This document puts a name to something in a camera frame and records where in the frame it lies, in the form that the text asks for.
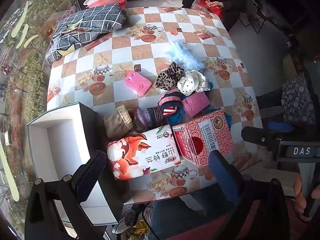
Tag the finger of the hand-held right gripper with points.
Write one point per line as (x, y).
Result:
(260, 135)
(281, 127)

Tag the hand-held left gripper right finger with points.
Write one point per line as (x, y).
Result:
(223, 175)

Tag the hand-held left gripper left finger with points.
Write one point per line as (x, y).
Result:
(92, 172)

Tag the leopard print scrunchie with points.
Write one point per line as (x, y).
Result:
(170, 76)

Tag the person's right hand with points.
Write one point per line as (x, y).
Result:
(300, 195)

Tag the black chair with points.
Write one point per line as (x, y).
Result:
(268, 100)

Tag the floral seat cushion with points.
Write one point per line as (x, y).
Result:
(297, 101)

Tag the dark box with white inside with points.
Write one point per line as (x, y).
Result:
(63, 150)

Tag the red patterned carton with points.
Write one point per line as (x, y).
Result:
(203, 140)

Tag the person's jeans leg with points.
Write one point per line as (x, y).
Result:
(190, 215)

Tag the floral tissue pack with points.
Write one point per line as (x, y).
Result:
(142, 155)

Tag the beige woven pouch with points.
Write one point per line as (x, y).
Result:
(118, 124)

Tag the person's grey shoe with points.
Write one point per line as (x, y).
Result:
(127, 220)

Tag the person's red garment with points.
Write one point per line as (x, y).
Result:
(265, 226)

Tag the pink sponge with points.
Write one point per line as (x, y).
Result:
(195, 104)
(138, 82)

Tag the purple knitted cloth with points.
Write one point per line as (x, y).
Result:
(142, 118)

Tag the blue cloth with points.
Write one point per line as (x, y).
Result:
(178, 117)

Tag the red white striped cloth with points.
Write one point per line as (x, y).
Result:
(172, 110)

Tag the white polka dot scrunchie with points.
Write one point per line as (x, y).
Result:
(192, 83)

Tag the pink knitted headband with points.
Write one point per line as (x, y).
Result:
(170, 99)

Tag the light blue fluffy scrunchie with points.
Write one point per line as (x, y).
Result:
(186, 55)

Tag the checkered printed tablecloth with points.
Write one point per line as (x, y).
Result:
(172, 38)

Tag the red plastic bag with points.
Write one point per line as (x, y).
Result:
(207, 8)

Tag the grey plaid pillow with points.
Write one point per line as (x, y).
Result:
(87, 27)

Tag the black metal folding frame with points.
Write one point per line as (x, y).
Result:
(257, 12)

